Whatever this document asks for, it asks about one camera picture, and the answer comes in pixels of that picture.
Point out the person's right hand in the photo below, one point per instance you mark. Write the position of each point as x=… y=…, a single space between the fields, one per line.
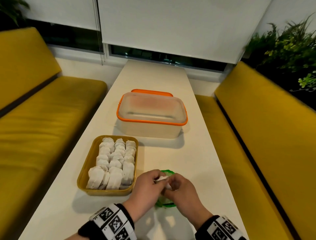
x=187 y=200

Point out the person's left hand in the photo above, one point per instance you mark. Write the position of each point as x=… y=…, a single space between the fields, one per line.
x=143 y=195

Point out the white tea bag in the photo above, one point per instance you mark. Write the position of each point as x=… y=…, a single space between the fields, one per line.
x=162 y=179

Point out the clear plastic bag green zip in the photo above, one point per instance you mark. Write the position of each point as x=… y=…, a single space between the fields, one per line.
x=168 y=171

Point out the group of white tea bags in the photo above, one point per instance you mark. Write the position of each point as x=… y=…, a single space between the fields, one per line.
x=113 y=163

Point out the translucent yellow tray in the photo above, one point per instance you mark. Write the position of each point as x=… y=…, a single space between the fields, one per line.
x=86 y=173

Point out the person's left forearm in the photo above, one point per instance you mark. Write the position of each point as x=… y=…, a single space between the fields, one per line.
x=76 y=237

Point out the black left wrist marker band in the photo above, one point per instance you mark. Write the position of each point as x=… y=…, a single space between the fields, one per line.
x=111 y=222

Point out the black wrist marker band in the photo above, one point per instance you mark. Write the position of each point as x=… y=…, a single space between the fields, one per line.
x=111 y=222
x=219 y=230

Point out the black right wrist marker band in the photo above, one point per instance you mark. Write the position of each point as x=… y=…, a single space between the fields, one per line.
x=219 y=230

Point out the yellow bench seat cushion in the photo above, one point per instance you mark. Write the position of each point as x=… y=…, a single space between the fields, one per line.
x=42 y=126
x=222 y=153

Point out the clear container orange rim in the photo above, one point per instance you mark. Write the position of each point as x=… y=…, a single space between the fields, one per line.
x=150 y=131

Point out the orange container lid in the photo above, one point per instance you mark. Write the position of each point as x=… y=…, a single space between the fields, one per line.
x=151 y=91

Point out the dark window pane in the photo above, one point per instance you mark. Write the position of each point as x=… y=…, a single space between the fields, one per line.
x=165 y=59
x=66 y=37

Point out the white roller blind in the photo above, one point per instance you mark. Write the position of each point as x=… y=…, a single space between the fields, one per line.
x=288 y=12
x=61 y=12
x=185 y=27

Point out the green artificial plants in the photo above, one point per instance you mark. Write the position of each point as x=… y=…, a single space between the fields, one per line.
x=11 y=10
x=288 y=52

